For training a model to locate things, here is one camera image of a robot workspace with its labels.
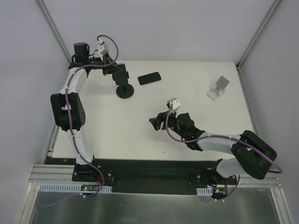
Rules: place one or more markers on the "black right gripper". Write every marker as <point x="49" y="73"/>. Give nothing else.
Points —
<point x="162" y="119"/>

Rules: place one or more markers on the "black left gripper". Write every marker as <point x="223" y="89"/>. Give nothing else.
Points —
<point x="119" y="70"/>

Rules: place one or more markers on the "black round-base phone stand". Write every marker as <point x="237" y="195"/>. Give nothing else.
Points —
<point x="125" y="91"/>

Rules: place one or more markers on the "black phone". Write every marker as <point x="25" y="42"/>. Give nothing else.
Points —
<point x="149" y="78"/>

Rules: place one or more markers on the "teal-edged black smartphone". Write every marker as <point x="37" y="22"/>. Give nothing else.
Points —
<point x="120" y="77"/>

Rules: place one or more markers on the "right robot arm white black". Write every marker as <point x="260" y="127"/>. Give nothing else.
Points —
<point x="250" y="154"/>

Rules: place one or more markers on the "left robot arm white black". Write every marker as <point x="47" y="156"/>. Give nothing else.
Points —
<point x="67" y="107"/>

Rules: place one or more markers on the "silver folding phone stand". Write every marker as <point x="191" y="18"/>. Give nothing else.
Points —
<point x="218" y="89"/>

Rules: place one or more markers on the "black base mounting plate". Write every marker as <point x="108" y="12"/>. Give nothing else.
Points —
<point x="146" y="176"/>

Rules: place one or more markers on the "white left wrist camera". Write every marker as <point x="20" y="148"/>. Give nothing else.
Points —
<point x="103" y="49"/>

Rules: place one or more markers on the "right white cable duct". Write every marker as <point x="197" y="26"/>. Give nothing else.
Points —
<point x="208" y="191"/>

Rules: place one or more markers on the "white cable duct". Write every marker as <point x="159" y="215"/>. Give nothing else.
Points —
<point x="73" y="188"/>
<point x="208" y="191"/>

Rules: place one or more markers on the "left aluminium frame post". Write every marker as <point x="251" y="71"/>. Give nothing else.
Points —
<point x="54" y="30"/>

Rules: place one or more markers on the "aluminium frame post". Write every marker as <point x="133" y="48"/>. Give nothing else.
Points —
<point x="54" y="30"/>
<point x="259" y="31"/>

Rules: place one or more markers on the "aluminium rail extrusion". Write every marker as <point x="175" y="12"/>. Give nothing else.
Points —
<point x="48" y="173"/>

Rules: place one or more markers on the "left white cable duct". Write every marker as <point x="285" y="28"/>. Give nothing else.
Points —
<point x="73" y="188"/>

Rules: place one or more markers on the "right aluminium frame post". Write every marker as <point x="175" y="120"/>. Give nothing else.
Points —
<point x="259" y="31"/>

